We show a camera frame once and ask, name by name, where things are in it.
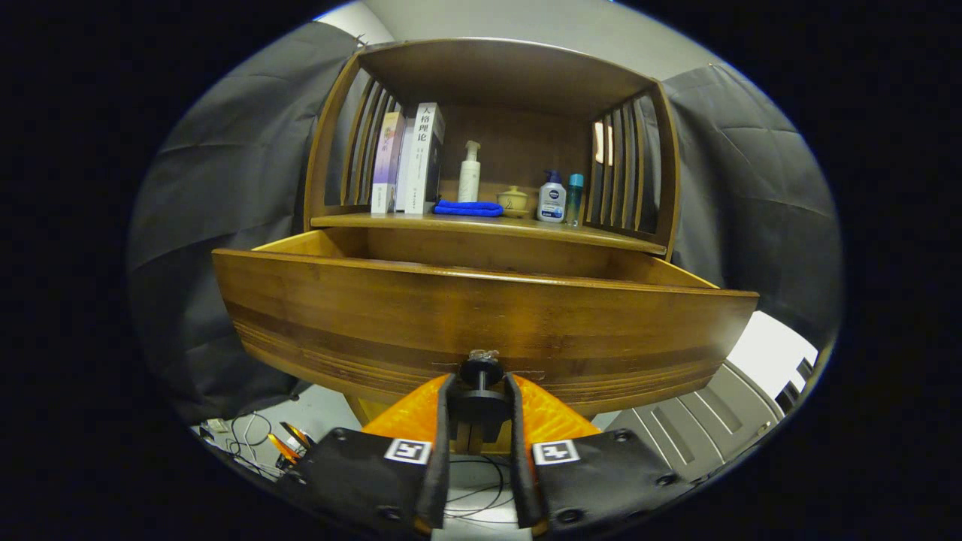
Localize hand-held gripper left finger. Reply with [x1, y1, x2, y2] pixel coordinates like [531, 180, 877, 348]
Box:
[278, 373, 457, 536]

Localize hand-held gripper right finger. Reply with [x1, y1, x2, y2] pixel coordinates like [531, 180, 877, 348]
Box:
[504, 372, 696, 536]

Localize black drawer knob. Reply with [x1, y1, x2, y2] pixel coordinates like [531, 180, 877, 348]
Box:
[449, 349, 514, 452]

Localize brown wooden drawer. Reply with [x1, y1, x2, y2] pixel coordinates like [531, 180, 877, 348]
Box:
[212, 228, 760, 419]

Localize wooden countertop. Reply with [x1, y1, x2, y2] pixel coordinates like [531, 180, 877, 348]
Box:
[310, 213, 668, 256]

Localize brown wooden cabinet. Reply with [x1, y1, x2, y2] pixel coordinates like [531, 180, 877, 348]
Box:
[303, 38, 682, 455]

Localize orange black object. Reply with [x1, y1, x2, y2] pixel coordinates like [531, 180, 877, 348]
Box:
[267, 421, 316, 470]

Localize grey panelled board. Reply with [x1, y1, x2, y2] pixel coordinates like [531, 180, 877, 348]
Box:
[605, 359, 786, 482]

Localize blue folded cloth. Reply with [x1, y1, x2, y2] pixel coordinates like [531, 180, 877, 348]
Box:
[433, 198, 504, 218]

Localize yellow lidded teacup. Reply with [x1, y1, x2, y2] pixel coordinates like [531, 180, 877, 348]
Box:
[497, 185, 531, 219]

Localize white blue-capped lotion bottle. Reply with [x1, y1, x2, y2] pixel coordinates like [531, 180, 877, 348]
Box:
[537, 170, 567, 224]

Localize white sheet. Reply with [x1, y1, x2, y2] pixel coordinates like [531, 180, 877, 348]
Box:
[725, 310, 820, 399]

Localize white pump bottle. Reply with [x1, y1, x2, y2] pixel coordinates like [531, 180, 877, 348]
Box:
[458, 141, 482, 204]

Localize thin white book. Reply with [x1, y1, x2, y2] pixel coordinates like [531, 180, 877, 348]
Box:
[395, 119, 419, 213]

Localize white portrait book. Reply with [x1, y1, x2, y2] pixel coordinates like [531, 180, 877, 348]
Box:
[404, 102, 446, 216]

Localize purple book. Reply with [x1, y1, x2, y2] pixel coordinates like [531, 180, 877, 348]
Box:
[371, 111, 407, 214]

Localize black floor cables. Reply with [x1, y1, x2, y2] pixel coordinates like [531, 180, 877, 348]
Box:
[445, 455, 521, 527]

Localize floor cable bundle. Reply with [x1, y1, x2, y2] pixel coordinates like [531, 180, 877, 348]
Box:
[197, 410, 301, 482]

